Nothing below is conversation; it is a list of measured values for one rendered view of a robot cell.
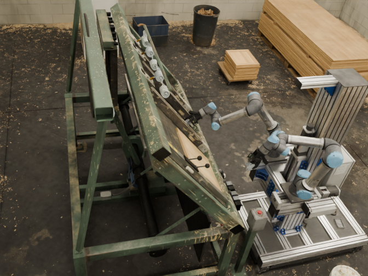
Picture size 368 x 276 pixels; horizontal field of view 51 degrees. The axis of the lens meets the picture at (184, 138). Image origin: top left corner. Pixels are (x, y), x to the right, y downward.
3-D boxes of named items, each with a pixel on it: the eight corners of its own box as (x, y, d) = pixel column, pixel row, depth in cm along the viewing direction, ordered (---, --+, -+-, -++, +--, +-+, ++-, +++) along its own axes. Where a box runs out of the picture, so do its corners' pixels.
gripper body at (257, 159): (246, 156, 298) (256, 146, 293) (254, 159, 303) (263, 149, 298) (249, 164, 293) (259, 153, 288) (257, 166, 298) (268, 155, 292)
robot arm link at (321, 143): (340, 135, 296) (276, 127, 301) (343, 144, 288) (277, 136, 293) (336, 147, 304) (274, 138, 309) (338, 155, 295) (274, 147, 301)
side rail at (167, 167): (228, 230, 320) (239, 223, 317) (151, 167, 246) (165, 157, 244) (225, 224, 324) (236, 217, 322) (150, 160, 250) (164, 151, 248)
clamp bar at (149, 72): (193, 128, 409) (211, 115, 404) (122, 53, 330) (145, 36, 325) (190, 122, 416) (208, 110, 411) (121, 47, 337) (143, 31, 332)
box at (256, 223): (263, 230, 335) (268, 217, 323) (251, 232, 332) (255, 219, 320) (258, 219, 343) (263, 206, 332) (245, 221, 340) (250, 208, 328)
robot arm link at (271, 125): (272, 142, 369) (245, 103, 341) (270, 132, 381) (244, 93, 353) (284, 137, 365) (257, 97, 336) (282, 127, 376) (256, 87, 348)
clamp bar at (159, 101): (203, 154, 380) (224, 141, 375) (130, 79, 300) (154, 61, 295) (201, 148, 387) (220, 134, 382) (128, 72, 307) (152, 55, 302)
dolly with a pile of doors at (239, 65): (255, 85, 656) (261, 64, 629) (226, 87, 641) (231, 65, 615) (241, 66, 699) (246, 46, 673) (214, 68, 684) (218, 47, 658)
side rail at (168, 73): (170, 87, 471) (177, 82, 468) (112, 22, 397) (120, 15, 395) (168, 84, 476) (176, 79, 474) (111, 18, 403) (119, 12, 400)
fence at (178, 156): (224, 203, 336) (228, 200, 335) (164, 148, 273) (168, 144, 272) (222, 199, 340) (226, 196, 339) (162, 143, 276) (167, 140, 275)
